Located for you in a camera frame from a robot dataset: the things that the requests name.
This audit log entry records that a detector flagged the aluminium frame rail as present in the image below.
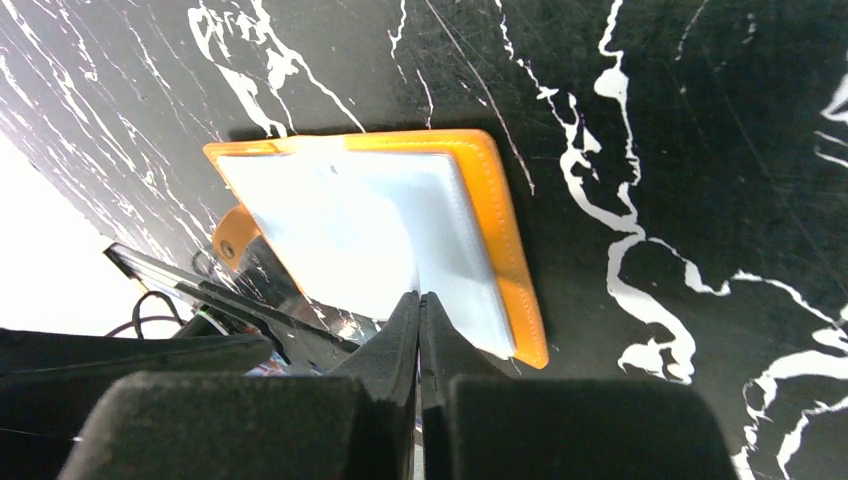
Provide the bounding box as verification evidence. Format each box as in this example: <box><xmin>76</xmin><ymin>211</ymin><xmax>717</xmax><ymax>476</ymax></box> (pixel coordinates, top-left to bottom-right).
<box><xmin>104</xmin><ymin>242</ymin><xmax>376</xmax><ymax>373</ymax></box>

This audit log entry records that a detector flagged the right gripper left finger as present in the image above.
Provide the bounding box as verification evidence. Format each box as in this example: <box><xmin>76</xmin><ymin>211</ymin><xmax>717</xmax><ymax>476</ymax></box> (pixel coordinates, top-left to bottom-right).
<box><xmin>61</xmin><ymin>292</ymin><xmax>420</xmax><ymax>479</ymax></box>

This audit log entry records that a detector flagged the orange card holder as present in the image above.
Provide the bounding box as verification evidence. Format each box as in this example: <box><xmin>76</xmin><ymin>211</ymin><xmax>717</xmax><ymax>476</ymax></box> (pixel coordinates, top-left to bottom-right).
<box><xmin>204</xmin><ymin>129</ymin><xmax>549</xmax><ymax>369</ymax></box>

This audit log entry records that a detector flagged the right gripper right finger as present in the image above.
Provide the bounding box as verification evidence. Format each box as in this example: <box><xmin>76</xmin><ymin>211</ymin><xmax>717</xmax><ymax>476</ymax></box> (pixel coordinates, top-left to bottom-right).
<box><xmin>419</xmin><ymin>293</ymin><xmax>736</xmax><ymax>479</ymax></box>

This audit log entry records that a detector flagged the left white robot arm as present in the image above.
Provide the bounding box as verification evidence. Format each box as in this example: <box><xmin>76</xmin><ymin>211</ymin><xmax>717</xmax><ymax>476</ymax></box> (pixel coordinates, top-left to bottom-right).
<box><xmin>1</xmin><ymin>329</ymin><xmax>273</xmax><ymax>479</ymax></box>

